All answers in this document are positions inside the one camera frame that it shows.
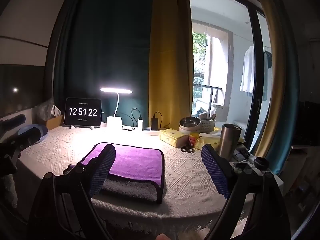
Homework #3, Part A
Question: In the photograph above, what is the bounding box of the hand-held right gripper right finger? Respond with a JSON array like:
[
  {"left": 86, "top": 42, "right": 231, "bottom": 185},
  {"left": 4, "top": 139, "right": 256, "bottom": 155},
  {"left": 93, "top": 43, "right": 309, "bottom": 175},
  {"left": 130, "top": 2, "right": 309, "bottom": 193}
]
[{"left": 201, "top": 144, "right": 292, "bottom": 240}]

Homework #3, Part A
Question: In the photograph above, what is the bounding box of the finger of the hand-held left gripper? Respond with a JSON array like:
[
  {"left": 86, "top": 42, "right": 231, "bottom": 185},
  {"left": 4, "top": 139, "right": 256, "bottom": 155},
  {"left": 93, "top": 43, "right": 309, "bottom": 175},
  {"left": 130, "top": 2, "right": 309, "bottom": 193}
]
[{"left": 10, "top": 127, "right": 43, "bottom": 153}]

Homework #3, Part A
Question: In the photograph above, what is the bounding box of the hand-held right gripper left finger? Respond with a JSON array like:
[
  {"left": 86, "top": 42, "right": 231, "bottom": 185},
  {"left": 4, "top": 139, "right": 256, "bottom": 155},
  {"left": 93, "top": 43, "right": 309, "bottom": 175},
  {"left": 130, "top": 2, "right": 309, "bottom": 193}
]
[{"left": 26, "top": 144, "right": 117, "bottom": 240}]

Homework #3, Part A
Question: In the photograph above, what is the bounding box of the purple and grey towel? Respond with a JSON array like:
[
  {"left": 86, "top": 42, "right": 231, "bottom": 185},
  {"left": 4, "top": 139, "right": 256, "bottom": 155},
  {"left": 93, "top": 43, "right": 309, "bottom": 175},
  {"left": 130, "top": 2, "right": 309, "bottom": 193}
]
[{"left": 69, "top": 142, "right": 165, "bottom": 204}]

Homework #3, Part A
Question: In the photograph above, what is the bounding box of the blue plastic bowl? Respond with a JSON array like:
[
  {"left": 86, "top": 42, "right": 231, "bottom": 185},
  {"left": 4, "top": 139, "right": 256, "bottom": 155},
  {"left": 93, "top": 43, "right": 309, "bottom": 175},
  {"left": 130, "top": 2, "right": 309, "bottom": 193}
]
[{"left": 18, "top": 124, "right": 49, "bottom": 144}]

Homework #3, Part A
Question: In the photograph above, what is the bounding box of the cardboard box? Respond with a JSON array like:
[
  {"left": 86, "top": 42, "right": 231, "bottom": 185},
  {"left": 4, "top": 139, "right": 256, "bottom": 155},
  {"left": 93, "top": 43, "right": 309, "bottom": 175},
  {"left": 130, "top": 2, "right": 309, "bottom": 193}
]
[{"left": 45, "top": 114, "right": 64, "bottom": 131}]

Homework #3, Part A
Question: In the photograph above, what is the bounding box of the yellow flat packet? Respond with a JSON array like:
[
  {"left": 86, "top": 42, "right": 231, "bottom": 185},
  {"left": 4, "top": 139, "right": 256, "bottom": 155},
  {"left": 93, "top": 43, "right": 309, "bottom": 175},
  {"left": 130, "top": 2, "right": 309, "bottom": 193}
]
[{"left": 195, "top": 133, "right": 244, "bottom": 151}]

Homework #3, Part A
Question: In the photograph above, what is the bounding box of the clear plastic bag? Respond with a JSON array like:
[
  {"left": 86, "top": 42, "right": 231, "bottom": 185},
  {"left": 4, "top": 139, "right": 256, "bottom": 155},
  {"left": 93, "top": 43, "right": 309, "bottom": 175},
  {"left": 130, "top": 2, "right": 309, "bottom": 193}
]
[{"left": 34, "top": 97, "right": 62, "bottom": 124}]

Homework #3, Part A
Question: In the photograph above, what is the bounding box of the white textured tablecloth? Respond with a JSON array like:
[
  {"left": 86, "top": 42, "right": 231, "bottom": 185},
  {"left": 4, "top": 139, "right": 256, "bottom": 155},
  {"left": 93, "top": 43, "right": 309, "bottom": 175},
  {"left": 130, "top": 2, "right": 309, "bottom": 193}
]
[{"left": 19, "top": 126, "right": 250, "bottom": 233}]

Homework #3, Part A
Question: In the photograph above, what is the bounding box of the stainless steel tumbler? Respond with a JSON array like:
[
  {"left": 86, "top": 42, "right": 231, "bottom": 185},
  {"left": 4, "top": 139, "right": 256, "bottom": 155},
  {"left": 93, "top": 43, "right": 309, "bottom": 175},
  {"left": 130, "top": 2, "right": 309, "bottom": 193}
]
[{"left": 218, "top": 123, "right": 242, "bottom": 161}]

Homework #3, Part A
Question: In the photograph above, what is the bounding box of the black remote control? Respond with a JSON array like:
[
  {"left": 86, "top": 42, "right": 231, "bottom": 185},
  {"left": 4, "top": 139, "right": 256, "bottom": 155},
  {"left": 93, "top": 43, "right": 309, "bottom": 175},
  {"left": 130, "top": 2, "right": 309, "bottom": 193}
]
[{"left": 237, "top": 148, "right": 251, "bottom": 159}]

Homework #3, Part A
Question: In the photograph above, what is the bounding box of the white plastic basket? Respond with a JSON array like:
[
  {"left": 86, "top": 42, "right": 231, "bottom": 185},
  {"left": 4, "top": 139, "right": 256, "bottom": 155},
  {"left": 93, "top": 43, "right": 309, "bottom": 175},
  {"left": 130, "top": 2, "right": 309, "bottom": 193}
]
[{"left": 199, "top": 119, "right": 216, "bottom": 134}]

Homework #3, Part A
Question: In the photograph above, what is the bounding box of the black round lens cap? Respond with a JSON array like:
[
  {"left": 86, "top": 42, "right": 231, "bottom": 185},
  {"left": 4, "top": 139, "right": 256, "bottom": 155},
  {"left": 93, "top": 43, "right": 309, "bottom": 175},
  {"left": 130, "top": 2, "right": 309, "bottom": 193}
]
[{"left": 254, "top": 156, "right": 269, "bottom": 170}]

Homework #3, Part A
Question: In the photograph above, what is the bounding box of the metal bowl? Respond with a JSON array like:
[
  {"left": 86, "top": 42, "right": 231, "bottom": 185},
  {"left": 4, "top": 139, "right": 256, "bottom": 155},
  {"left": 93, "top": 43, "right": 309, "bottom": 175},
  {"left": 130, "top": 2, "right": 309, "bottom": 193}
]
[{"left": 179, "top": 116, "right": 201, "bottom": 133}]

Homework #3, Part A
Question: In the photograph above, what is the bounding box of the yellow tissue pack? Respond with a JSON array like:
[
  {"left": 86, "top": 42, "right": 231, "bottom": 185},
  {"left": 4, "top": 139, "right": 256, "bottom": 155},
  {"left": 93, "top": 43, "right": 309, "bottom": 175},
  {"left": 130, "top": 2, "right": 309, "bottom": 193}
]
[{"left": 159, "top": 128, "right": 189, "bottom": 147}]

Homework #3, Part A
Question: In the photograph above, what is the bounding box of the tablet with clock display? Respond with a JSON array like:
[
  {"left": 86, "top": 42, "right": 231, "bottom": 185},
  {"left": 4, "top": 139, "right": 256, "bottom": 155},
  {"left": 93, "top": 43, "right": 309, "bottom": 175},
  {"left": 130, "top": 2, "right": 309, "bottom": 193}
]
[{"left": 64, "top": 97, "right": 102, "bottom": 128}]

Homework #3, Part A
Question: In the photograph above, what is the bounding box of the white power strip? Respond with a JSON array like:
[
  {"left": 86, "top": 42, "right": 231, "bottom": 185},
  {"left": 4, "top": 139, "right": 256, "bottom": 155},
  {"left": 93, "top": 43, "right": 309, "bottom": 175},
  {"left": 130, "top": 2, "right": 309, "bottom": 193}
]
[{"left": 142, "top": 127, "right": 165, "bottom": 136}]

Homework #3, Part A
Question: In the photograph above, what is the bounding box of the white desk lamp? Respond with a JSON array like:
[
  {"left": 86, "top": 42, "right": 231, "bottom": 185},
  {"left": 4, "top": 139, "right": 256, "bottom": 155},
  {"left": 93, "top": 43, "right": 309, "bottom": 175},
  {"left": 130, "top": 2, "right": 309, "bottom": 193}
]
[{"left": 100, "top": 87, "right": 133, "bottom": 131}]

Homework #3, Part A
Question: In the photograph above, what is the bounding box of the hanging white shirt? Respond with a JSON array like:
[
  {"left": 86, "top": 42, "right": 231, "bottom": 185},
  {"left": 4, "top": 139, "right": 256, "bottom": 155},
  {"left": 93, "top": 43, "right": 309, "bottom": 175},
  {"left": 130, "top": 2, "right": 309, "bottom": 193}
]
[{"left": 239, "top": 45, "right": 255, "bottom": 97}]

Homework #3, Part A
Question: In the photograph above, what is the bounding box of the teal and yellow curtain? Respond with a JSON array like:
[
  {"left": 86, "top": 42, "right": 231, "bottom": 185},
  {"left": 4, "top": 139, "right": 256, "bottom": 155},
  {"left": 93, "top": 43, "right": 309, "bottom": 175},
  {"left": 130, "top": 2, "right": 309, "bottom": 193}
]
[{"left": 251, "top": 0, "right": 300, "bottom": 175}]

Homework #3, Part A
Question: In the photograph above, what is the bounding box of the dark green curtain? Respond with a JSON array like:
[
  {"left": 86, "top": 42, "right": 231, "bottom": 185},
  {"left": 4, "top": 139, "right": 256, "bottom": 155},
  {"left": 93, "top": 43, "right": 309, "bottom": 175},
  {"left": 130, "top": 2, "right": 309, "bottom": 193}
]
[{"left": 52, "top": 0, "right": 155, "bottom": 127}]

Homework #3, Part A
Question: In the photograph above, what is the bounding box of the mustard yellow curtain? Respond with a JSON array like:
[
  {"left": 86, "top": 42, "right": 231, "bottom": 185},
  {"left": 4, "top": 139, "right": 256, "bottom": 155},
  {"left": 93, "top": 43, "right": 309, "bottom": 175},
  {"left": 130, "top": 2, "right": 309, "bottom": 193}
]
[{"left": 148, "top": 0, "right": 196, "bottom": 130}]

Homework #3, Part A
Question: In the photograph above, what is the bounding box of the hanging dark garment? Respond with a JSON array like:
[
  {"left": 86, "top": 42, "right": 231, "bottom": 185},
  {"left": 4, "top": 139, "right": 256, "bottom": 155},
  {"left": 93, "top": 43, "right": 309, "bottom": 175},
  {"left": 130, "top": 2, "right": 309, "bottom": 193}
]
[{"left": 264, "top": 50, "right": 273, "bottom": 69}]

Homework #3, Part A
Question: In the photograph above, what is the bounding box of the black charging cable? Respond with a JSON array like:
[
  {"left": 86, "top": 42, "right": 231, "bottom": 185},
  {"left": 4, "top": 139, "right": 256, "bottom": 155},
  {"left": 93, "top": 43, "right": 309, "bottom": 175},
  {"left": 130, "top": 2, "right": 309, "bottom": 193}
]
[{"left": 122, "top": 107, "right": 169, "bottom": 131}]

